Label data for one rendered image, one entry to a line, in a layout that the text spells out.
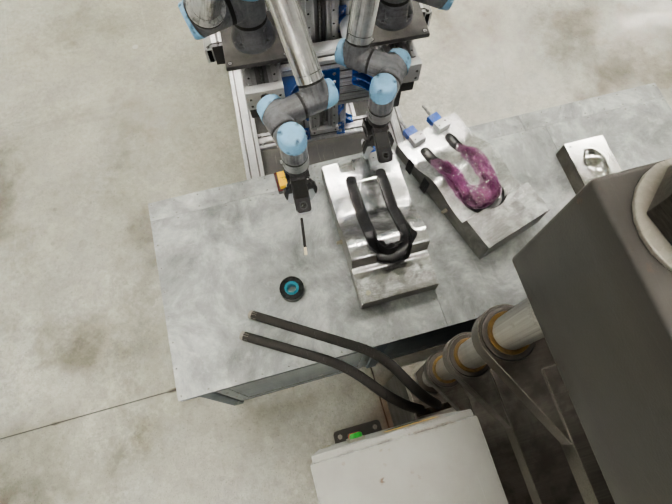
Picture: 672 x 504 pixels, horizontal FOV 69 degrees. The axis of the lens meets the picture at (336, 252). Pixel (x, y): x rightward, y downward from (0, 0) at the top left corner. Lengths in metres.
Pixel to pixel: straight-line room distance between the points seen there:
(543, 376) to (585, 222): 0.46
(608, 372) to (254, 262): 1.32
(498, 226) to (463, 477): 0.95
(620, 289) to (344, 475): 0.58
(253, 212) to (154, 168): 1.25
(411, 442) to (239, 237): 1.04
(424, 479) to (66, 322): 2.16
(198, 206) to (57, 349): 1.23
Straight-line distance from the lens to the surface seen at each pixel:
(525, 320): 0.74
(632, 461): 0.55
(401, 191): 1.68
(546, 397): 0.89
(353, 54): 1.52
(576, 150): 1.95
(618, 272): 0.46
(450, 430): 0.91
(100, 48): 3.54
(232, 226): 1.74
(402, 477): 0.90
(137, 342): 2.58
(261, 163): 2.51
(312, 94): 1.37
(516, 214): 1.70
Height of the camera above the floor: 2.36
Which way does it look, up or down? 70 degrees down
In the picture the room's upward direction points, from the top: straight up
